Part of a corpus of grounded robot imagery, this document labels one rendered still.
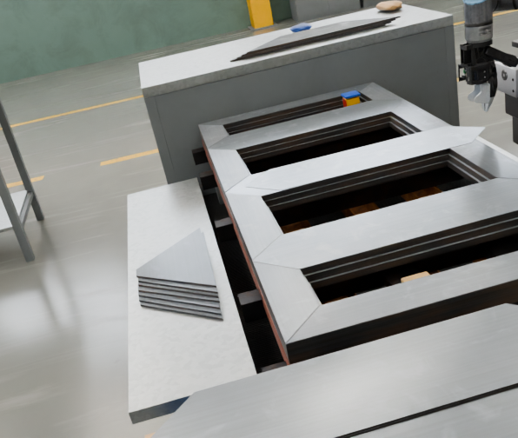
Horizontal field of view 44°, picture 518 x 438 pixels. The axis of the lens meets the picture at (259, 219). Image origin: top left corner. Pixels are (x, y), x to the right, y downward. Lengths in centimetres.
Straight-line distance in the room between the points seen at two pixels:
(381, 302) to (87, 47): 975
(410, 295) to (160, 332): 59
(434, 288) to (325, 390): 32
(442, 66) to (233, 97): 90
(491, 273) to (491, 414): 36
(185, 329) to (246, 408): 45
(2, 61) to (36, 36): 67
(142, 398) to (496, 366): 67
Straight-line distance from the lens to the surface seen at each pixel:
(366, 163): 187
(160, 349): 145
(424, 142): 198
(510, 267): 132
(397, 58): 278
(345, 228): 152
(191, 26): 1068
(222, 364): 135
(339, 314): 122
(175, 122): 262
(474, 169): 180
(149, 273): 169
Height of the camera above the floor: 156
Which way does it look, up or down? 25 degrees down
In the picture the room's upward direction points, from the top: 12 degrees counter-clockwise
